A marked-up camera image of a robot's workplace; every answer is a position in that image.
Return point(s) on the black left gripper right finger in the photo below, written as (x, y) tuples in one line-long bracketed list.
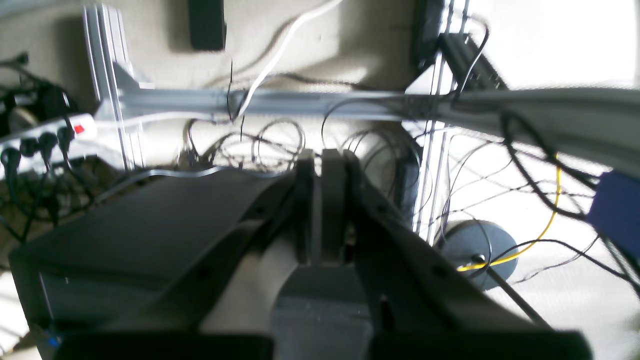
[(420, 307)]

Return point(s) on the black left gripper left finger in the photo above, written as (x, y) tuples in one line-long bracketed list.
[(186, 268)]

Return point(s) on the grey round stand base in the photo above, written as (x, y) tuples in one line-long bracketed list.
[(466, 239)]

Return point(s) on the white power strip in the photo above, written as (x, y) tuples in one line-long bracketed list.
[(37, 148)]

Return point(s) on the blue box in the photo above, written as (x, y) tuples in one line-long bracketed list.
[(615, 211)]

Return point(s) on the aluminium frame table base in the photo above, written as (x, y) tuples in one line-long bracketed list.
[(596, 124)]

